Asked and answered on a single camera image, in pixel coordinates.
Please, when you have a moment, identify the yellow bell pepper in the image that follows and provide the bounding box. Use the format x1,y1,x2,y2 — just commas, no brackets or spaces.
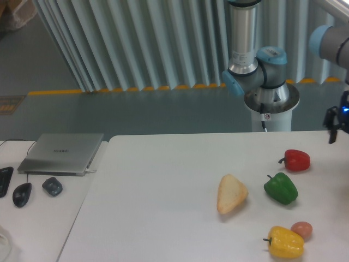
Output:
263,226,304,259

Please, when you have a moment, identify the green bell pepper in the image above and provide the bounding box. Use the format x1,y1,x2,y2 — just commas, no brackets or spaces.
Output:
263,172,298,205

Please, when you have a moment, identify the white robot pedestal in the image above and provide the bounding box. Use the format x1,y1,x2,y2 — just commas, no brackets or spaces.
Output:
244,83,300,132

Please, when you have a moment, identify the silver closed laptop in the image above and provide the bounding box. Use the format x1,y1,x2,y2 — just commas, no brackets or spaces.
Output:
17,133,104,176

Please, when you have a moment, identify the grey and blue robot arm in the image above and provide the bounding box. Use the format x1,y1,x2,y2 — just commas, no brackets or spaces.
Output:
222,1,348,144

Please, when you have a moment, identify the white folding partition screen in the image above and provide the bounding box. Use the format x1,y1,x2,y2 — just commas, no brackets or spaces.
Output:
34,1,346,92

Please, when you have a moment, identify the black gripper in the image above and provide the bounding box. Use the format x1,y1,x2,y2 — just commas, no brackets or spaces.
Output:
323,91,349,144

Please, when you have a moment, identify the black mouse cable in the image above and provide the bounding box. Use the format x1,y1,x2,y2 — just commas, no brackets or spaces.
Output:
0,139,38,184

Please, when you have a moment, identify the red bell pepper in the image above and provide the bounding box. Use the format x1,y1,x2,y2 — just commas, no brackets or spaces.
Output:
278,149,311,172

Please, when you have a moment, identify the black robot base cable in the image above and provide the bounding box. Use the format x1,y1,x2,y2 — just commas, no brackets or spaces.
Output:
260,103,268,133

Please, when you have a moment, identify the triangular bread slice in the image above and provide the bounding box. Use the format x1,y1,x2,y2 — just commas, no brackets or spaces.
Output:
216,174,249,215

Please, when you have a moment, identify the black keyboard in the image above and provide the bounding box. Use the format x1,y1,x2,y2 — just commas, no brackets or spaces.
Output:
0,166,14,198

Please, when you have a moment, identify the black computer mouse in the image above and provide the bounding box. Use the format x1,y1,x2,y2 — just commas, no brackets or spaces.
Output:
13,182,32,208

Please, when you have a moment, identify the brown egg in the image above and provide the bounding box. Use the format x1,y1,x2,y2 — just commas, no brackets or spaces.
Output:
291,221,313,240

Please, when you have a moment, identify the dark grey small controller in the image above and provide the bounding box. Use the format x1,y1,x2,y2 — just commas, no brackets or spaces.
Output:
42,177,63,197

